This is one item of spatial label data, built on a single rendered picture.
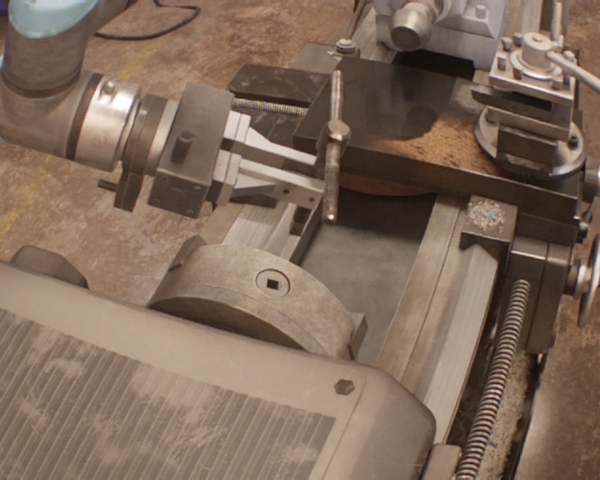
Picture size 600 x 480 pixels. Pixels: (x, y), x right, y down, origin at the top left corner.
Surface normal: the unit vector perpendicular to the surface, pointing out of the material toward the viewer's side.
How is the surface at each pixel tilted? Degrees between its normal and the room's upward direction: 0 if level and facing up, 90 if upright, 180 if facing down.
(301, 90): 0
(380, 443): 45
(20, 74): 94
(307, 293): 35
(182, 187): 95
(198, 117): 22
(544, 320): 90
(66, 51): 111
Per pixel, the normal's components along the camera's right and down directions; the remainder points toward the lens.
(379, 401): 0.54, -0.46
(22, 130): -0.09, 0.76
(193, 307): -0.33, 0.65
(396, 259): -0.14, -0.56
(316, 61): -0.04, -0.73
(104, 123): 0.12, 0.18
